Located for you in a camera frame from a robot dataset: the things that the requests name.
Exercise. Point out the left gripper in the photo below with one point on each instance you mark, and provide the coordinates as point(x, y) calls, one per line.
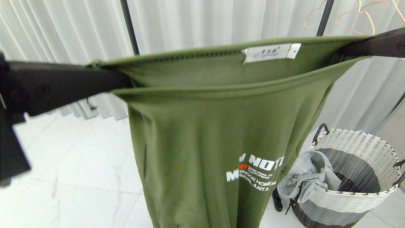
point(12, 152)

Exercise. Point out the green printed shirt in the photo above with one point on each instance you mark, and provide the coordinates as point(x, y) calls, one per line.
point(205, 126)

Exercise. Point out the pale grey shorts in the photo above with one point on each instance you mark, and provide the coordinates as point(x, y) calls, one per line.
point(311, 177)

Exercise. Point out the pink clothes hanger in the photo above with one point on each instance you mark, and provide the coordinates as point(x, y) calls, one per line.
point(313, 14)
point(348, 16)

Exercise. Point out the black clothes rack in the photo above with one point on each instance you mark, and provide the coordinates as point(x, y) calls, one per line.
point(129, 25)

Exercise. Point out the white laundry basket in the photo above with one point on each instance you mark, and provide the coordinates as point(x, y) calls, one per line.
point(357, 142)

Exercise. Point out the white curtain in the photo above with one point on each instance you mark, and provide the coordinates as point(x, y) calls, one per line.
point(63, 31)

